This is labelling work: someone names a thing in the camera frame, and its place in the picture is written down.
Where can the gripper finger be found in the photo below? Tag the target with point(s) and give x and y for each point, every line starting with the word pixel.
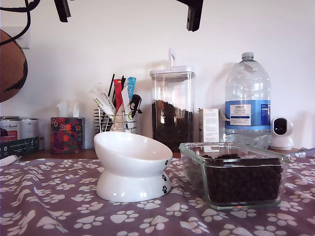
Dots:
pixel 185 2

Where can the brown cat food kibble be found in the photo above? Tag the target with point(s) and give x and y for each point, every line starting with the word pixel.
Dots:
pixel 243 182
pixel 169 127

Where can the white tilted ceramic pet bowl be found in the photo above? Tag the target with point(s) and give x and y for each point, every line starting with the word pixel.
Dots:
pixel 128 177

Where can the tall clear jar white lid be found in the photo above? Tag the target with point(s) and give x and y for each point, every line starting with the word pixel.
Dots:
pixel 172 91

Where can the blue sachet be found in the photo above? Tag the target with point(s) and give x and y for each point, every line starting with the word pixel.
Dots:
pixel 132 86

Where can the large clear water bottle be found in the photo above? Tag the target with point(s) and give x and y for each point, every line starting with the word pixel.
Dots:
pixel 246 81

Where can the thin black straw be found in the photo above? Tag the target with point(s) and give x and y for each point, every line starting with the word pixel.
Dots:
pixel 111 86

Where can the black hair clip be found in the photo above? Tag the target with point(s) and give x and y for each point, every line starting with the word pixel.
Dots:
pixel 135 103

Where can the plain white sachet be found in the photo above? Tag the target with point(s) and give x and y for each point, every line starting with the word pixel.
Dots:
pixel 125 98

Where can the red sachet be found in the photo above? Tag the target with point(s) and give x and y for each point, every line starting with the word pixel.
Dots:
pixel 118 93

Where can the white sachet black print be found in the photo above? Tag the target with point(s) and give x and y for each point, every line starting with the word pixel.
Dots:
pixel 102 91

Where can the small white cardboard carton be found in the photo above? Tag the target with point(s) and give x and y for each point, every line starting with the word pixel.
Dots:
pixel 209 125

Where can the white sachet green print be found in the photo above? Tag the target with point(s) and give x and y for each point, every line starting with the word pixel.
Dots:
pixel 98 101

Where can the clear glass rectangular container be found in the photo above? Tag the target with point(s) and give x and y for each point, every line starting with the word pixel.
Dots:
pixel 190 157

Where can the white tissue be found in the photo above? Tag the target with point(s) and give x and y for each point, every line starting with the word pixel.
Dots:
pixel 67 108

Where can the floral tissue box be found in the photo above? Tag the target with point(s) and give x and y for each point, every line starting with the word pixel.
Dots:
pixel 66 137

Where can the brown cork globe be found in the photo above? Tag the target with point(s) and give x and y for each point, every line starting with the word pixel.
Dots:
pixel 12 68

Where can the plain white tin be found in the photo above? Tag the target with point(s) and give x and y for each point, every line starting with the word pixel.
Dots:
pixel 30 127

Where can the white tin red label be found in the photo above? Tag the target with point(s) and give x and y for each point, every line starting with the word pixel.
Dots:
pixel 11 123

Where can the dark green flat box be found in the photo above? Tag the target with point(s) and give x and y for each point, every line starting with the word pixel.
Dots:
pixel 19 147

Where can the white flat dish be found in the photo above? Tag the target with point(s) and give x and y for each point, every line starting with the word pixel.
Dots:
pixel 8 161

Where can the purple paw-print cloth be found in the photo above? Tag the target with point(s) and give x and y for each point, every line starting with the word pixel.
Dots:
pixel 73 216

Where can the white wall switch plate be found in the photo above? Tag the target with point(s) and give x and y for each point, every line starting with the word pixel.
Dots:
pixel 23 43

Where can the small white round camera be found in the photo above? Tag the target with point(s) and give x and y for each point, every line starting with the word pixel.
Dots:
pixel 286 140

